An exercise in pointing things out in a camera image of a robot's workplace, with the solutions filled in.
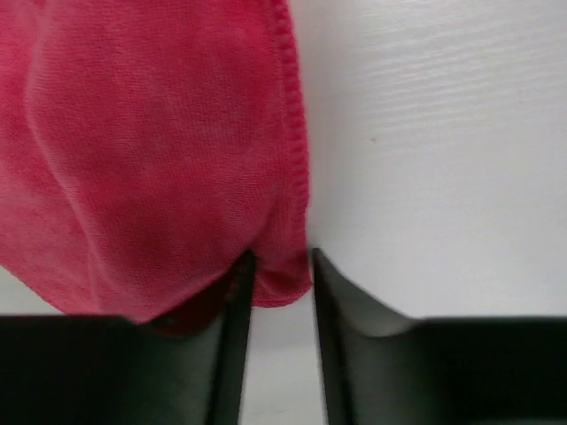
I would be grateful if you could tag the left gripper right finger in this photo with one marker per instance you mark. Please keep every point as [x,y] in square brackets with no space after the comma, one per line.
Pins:
[379,366]

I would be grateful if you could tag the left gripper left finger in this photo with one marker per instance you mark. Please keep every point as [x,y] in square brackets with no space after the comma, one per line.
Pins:
[187,367]

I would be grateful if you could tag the pink towel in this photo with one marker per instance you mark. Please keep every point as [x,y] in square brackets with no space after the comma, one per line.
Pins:
[145,147]

